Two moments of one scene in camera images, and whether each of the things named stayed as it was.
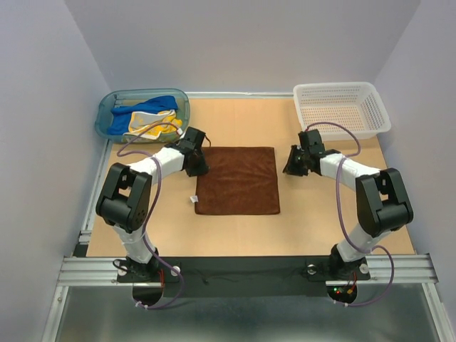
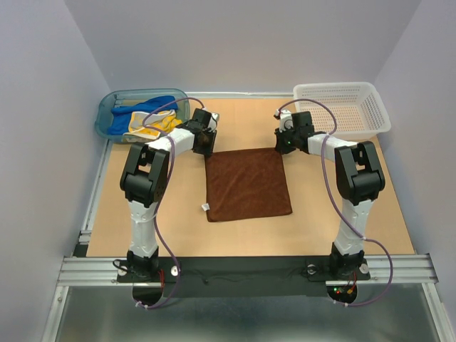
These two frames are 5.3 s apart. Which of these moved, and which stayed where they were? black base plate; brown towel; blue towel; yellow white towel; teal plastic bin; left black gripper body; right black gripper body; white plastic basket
Moved: right black gripper body; left black gripper body; brown towel
Stayed: yellow white towel; teal plastic bin; white plastic basket; black base plate; blue towel
